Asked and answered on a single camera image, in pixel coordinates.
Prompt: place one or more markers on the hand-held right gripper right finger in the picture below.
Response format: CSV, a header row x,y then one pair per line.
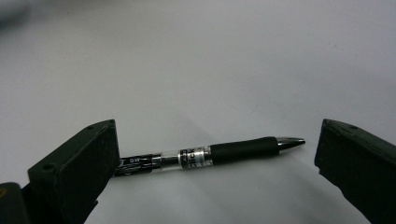
x,y
361,168

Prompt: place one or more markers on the black gel pen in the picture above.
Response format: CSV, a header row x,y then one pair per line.
x,y
243,151

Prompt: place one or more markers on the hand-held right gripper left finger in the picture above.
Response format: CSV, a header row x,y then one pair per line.
x,y
77,168

